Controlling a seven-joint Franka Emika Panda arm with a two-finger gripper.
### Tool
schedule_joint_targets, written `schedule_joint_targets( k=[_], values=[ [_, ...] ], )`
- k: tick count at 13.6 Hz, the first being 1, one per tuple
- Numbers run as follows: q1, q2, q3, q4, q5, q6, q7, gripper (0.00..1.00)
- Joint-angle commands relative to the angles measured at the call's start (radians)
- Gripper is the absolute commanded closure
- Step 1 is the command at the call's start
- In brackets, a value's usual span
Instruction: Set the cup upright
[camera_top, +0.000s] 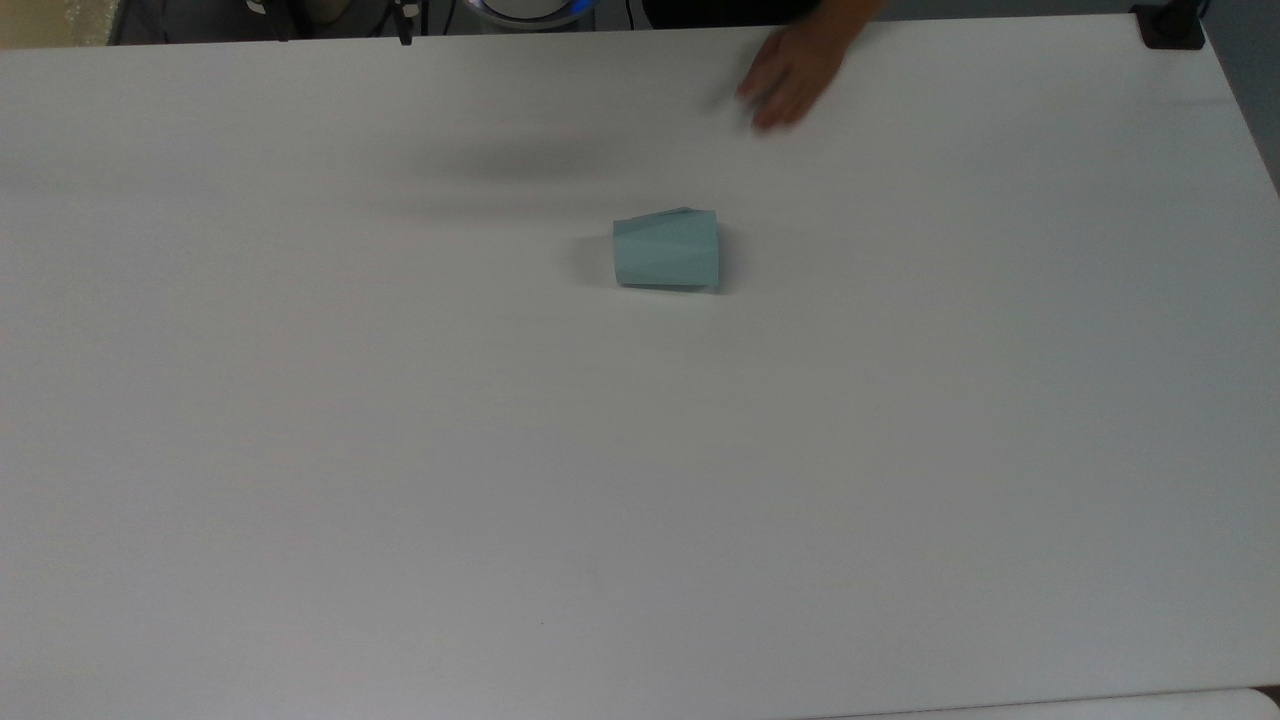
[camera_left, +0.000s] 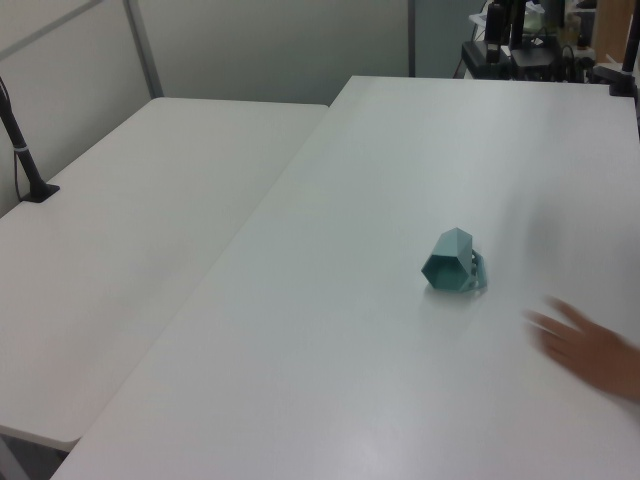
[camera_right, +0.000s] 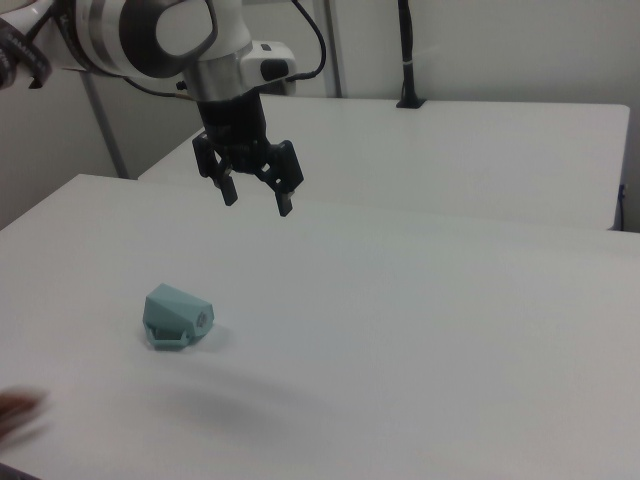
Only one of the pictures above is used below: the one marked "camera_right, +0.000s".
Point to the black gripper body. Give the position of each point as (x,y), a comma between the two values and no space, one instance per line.
(232,125)

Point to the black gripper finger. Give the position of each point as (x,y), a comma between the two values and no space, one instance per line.
(285,170)
(226,187)

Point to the teal faceted plastic cup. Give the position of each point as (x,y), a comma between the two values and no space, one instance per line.
(170,310)

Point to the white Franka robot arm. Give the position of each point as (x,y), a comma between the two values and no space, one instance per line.
(130,35)

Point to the blurred person hand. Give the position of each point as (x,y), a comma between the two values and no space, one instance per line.
(20,412)

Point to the grey metal partition post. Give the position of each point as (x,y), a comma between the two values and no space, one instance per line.
(334,50)
(107,130)

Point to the black camera stand pole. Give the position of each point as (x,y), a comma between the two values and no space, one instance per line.
(409,45)

